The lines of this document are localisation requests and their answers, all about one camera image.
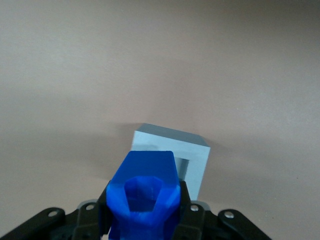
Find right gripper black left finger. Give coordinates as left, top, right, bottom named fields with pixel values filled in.
left=71, top=184, right=112, bottom=240

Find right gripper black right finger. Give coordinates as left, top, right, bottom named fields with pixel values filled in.
left=171, top=180, right=209, bottom=240

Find blue plastic insert part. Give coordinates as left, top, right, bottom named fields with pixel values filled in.
left=106, top=150, right=181, bottom=240

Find gray square base block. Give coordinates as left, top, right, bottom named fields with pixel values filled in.
left=130, top=123, right=211, bottom=201

